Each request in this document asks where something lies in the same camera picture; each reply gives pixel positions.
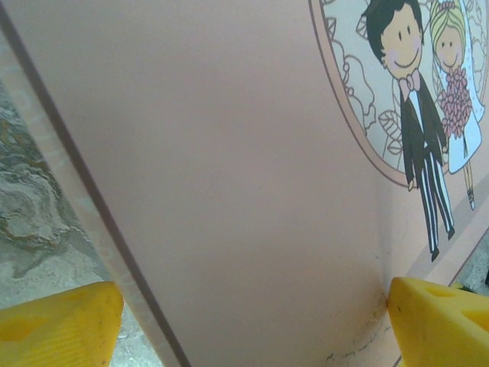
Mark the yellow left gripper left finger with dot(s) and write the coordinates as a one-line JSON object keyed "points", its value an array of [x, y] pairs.
{"points": [[57, 329]]}

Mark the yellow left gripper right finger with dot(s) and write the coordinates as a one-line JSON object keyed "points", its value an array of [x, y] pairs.
{"points": [[439, 329]]}

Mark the pink cartoon couple box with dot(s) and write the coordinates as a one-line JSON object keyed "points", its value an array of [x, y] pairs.
{"points": [[229, 153]]}

